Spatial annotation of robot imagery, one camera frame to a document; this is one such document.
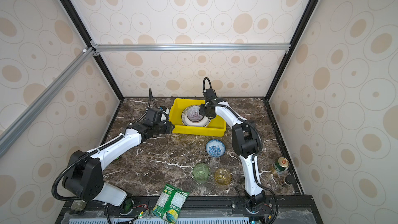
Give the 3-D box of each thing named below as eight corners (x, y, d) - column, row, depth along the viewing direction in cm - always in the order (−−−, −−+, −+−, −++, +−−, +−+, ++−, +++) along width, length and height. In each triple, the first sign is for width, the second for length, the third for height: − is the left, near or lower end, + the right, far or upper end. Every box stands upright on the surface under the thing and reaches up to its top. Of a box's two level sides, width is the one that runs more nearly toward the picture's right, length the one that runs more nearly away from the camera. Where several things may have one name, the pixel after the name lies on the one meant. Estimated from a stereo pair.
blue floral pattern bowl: (206, 157, 92) (206, 154, 88) (205, 142, 98) (206, 139, 95) (225, 157, 92) (225, 154, 88) (223, 142, 98) (224, 139, 95)
